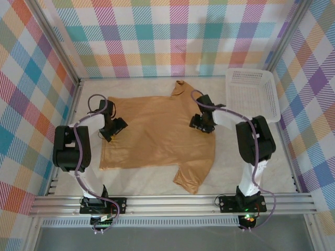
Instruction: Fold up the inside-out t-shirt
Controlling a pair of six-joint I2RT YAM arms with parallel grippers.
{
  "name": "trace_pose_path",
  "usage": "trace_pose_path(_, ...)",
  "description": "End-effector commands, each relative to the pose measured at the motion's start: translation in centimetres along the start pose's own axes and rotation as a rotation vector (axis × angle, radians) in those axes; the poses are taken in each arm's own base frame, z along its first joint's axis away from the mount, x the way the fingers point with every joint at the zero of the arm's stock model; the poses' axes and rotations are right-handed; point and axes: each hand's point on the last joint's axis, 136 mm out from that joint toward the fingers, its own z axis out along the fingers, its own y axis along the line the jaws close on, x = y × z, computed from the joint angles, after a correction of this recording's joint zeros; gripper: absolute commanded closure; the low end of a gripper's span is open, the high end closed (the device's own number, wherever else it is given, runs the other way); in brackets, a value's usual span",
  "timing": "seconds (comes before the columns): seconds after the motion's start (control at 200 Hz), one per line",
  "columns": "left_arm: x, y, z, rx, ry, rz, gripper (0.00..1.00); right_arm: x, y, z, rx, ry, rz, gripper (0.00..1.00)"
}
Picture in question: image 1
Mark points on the tan t-shirt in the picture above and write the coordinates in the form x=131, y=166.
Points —
x=157, y=130

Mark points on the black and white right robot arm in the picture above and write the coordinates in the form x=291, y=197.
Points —
x=255, y=141

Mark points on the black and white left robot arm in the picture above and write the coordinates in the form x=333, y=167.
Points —
x=69, y=151

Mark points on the white plastic basket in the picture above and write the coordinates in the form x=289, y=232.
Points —
x=251, y=89

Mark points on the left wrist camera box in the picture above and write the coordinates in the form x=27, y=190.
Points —
x=106, y=107

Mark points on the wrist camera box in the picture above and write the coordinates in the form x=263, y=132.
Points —
x=106, y=107
x=205, y=101

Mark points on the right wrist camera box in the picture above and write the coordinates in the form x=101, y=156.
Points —
x=205, y=101

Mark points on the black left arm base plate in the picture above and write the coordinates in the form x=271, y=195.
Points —
x=119, y=204

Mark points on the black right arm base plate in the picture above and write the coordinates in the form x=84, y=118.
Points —
x=227, y=205

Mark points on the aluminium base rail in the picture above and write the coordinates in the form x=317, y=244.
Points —
x=170, y=205

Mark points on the aluminium frame post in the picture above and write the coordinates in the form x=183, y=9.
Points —
x=288, y=34
x=56, y=44

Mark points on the aluminium frame leg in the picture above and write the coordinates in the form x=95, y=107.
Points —
x=32, y=235
x=312, y=235

